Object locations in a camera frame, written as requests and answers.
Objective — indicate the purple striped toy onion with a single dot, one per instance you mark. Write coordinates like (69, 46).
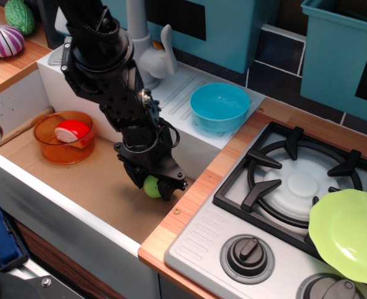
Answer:
(11, 41)

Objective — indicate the green toy pear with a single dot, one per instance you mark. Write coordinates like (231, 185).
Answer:
(150, 187)

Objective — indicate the light green plastic plate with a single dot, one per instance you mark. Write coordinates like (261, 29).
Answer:
(338, 229)

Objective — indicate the grey toy faucet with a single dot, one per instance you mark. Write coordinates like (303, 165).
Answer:
(153, 64)

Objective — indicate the grey stove knob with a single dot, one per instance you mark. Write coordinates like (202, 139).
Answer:
(326, 285)
(247, 259)

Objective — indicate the red white toy fruit slice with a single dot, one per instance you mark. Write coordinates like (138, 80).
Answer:
(69, 131)

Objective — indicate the green toy vegetable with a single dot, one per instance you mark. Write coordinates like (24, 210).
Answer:
(19, 15)

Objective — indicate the orange transparent pot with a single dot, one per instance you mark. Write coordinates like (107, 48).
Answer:
(59, 152)

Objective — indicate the blue clamp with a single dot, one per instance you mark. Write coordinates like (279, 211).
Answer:
(12, 251)

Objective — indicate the teal storage bin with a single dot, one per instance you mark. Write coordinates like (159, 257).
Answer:
(225, 33)
(335, 61)

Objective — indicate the blue plastic bowl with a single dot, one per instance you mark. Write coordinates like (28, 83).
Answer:
(219, 107)

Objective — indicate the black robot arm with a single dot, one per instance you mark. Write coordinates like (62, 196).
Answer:
(98, 65)

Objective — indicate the silver toy stove top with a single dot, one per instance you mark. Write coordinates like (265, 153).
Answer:
(196, 254)

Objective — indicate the brown cardboard sheet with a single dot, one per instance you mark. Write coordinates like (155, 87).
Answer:
(98, 183)

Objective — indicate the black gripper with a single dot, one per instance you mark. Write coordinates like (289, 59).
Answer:
(154, 160)

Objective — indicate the white toy sink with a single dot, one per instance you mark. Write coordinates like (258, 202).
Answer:
(83, 249)

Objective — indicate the white soap dispenser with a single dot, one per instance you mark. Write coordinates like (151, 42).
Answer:
(61, 23)

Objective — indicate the grey spatula blue handle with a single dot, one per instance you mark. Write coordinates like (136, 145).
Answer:
(55, 57)

